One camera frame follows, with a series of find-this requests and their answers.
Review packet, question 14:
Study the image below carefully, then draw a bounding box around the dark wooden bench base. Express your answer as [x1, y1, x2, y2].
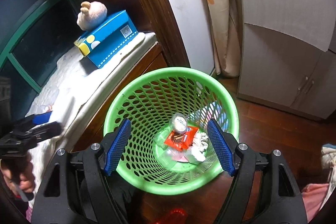
[71, 41, 169, 152]

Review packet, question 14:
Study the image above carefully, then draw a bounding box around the green window frame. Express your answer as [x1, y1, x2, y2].
[1, 0, 80, 95]

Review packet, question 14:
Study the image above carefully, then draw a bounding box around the beige plush toy animal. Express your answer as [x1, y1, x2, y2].
[77, 1, 108, 31]

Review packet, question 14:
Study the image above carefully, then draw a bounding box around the red white paper ball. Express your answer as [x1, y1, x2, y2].
[185, 132, 209, 164]

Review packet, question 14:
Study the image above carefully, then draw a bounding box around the orange snack wrapper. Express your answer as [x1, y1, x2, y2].
[164, 126, 199, 152]

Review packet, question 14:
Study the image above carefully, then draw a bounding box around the grey wardrobe cabinet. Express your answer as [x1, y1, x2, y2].
[238, 0, 335, 119]

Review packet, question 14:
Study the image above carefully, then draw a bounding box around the cream quilted mat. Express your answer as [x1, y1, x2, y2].
[24, 31, 157, 222]

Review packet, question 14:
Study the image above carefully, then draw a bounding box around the red plastic object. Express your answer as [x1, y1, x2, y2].
[155, 208, 188, 224]

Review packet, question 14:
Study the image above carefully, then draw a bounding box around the blue yellow dotted tissue box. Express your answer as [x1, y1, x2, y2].
[74, 10, 138, 69]

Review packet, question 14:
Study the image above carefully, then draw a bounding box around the person's left hand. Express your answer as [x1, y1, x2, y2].
[1, 153, 35, 196]

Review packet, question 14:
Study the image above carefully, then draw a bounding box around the pink cloth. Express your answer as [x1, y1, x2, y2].
[301, 184, 329, 222]

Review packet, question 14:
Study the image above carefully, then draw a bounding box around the green plastic mesh basket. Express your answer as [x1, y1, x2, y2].
[104, 67, 239, 196]

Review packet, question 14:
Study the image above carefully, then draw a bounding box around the clear round capsule half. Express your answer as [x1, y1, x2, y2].
[169, 113, 187, 134]

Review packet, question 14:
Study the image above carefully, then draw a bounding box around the floral beige curtain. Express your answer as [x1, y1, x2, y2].
[207, 0, 241, 78]

